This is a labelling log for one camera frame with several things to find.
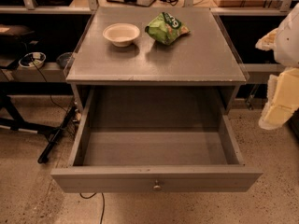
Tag grey wooden drawer cabinet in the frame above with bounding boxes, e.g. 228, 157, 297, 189
64, 6, 250, 116

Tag metal top drawer knob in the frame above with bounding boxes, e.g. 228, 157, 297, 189
152, 180, 162, 191

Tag white bowl with cable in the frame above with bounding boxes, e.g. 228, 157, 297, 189
19, 51, 46, 69

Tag grey top drawer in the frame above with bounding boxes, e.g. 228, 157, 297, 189
51, 87, 261, 193

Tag grey shelf beam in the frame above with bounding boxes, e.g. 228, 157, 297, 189
0, 63, 65, 83

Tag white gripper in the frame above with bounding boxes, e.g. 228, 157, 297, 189
255, 4, 299, 130

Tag green chip bag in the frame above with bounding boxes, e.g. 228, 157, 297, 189
145, 12, 190, 45

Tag black stand base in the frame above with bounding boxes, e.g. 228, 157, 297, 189
0, 92, 76, 163

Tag white paper bowl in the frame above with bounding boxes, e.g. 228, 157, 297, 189
103, 23, 140, 48

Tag black floor cable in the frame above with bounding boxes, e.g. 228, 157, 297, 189
78, 192, 107, 224

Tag dark grey bowl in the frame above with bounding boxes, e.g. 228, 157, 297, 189
56, 52, 73, 68

